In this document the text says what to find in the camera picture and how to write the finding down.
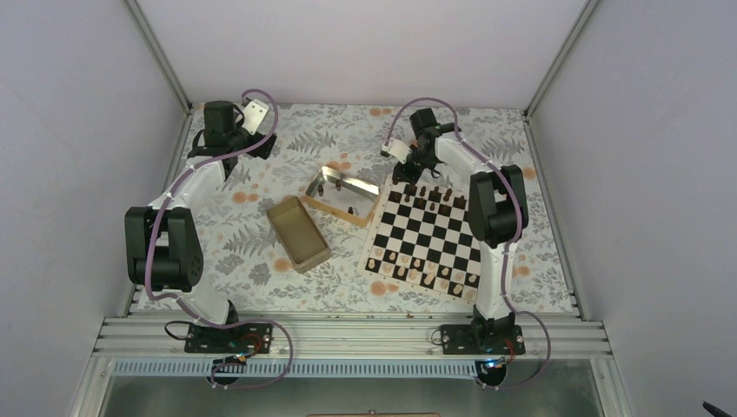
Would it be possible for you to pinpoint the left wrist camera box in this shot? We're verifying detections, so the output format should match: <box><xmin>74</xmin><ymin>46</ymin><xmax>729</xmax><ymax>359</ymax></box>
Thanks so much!
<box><xmin>240</xmin><ymin>99</ymin><xmax>270</xmax><ymax>135</ymax></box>

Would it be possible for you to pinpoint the empty gold tin lid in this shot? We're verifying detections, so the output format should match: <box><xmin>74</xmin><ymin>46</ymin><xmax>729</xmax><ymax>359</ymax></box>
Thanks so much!
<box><xmin>266</xmin><ymin>196</ymin><xmax>331</xmax><ymax>274</ymax></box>

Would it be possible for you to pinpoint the gold tin with dark pieces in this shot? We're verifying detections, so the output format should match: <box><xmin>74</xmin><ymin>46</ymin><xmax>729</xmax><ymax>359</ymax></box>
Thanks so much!
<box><xmin>302</xmin><ymin>166</ymin><xmax>381</xmax><ymax>228</ymax></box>

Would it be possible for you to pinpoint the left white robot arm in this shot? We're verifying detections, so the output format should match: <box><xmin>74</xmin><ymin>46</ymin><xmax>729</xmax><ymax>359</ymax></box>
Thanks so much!
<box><xmin>124</xmin><ymin>99</ymin><xmax>276</xmax><ymax>352</ymax></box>

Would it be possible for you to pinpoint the floral patterned table mat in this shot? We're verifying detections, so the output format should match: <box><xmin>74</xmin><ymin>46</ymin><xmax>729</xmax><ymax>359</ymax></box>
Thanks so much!
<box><xmin>196</xmin><ymin>104</ymin><xmax>573</xmax><ymax>314</ymax></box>

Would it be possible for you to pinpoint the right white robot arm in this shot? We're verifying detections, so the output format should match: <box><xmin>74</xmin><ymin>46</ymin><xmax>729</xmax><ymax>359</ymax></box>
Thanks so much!
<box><xmin>382</xmin><ymin>108</ymin><xmax>528</xmax><ymax>354</ymax></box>

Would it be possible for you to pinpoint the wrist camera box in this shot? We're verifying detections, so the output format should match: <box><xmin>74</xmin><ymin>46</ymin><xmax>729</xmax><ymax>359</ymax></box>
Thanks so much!
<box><xmin>381</xmin><ymin>138</ymin><xmax>412</xmax><ymax>163</ymax></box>
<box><xmin>240</xmin><ymin>99</ymin><xmax>270</xmax><ymax>135</ymax></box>

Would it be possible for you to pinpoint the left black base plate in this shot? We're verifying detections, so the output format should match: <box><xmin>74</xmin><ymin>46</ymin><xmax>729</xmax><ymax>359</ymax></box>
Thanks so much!
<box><xmin>183</xmin><ymin>323</ymin><xmax>273</xmax><ymax>354</ymax></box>

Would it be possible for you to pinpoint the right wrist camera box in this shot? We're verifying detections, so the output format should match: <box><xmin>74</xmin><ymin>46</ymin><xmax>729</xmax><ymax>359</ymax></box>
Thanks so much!
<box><xmin>381</xmin><ymin>138</ymin><xmax>412</xmax><ymax>163</ymax></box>

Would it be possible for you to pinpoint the aluminium rail frame front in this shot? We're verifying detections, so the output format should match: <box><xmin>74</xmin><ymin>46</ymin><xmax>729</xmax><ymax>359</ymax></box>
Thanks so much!
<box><xmin>93</xmin><ymin>312</ymin><xmax>613</xmax><ymax>360</ymax></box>

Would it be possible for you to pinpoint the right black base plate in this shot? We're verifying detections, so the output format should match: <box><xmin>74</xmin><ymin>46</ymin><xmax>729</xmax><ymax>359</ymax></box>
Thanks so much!
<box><xmin>440</xmin><ymin>324</ymin><xmax>527</xmax><ymax>355</ymax></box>

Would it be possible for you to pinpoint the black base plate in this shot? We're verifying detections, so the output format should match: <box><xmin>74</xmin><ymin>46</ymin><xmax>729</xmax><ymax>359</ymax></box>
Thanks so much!
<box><xmin>440</xmin><ymin>324</ymin><xmax>527</xmax><ymax>355</ymax></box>
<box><xmin>183</xmin><ymin>323</ymin><xmax>273</xmax><ymax>354</ymax></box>

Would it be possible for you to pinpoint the wooden chessboard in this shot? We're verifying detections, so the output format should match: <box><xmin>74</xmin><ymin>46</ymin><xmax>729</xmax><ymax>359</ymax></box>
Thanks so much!
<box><xmin>357</xmin><ymin>177</ymin><xmax>481</xmax><ymax>305</ymax></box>

